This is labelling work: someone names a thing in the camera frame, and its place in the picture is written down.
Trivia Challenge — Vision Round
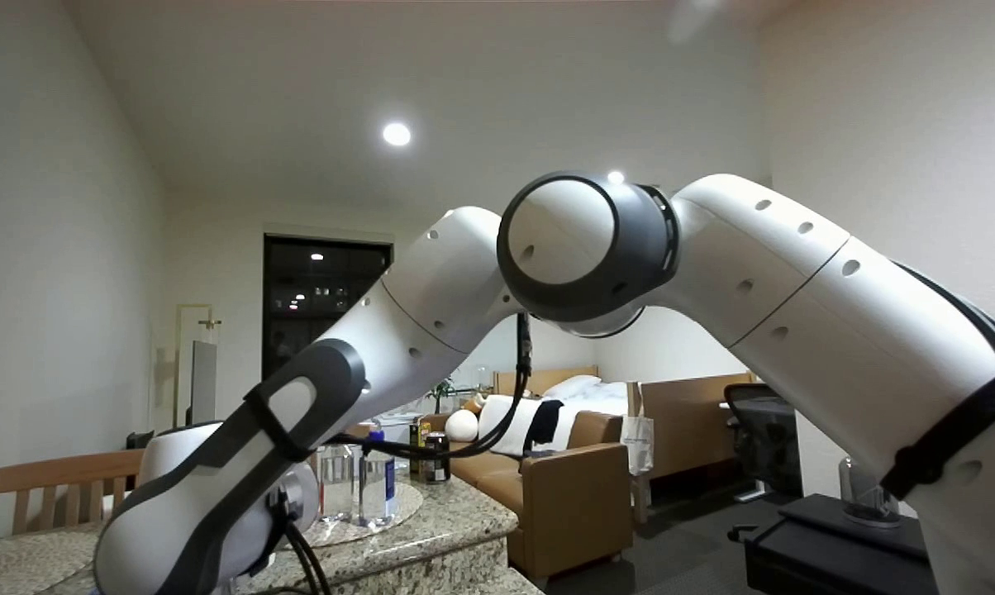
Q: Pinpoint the dark window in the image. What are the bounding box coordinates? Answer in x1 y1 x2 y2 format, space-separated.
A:
258 230 398 382

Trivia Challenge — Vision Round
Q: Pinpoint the clear glass cup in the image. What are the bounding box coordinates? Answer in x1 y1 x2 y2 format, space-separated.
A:
365 428 402 531

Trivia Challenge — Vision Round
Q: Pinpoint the white pillow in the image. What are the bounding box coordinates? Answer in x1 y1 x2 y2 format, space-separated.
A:
473 394 545 456
541 370 634 418

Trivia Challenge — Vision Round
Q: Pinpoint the clear water bottle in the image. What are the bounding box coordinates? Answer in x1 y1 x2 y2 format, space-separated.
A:
342 438 370 531
310 438 347 530

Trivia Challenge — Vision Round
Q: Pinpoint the black box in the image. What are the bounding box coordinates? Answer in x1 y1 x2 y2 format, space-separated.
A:
740 488 941 595

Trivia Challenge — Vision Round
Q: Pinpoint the dark jar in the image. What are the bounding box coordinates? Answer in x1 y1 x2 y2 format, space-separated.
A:
408 416 455 487

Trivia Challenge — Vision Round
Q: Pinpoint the black office chair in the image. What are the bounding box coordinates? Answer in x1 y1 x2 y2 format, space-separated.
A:
722 381 808 505

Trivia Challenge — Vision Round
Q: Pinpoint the brown sofa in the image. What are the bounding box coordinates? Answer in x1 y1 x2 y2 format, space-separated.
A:
446 406 634 584

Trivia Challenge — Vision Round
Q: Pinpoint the black cushion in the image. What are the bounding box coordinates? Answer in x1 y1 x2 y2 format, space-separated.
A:
521 395 567 456

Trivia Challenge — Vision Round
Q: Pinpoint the round ceiling light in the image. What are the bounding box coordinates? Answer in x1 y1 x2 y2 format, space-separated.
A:
378 115 416 153

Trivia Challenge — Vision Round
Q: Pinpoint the white round lamp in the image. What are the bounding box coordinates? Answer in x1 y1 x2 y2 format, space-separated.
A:
441 406 484 447

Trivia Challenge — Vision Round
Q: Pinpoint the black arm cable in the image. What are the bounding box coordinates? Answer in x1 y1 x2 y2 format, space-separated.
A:
260 311 539 595

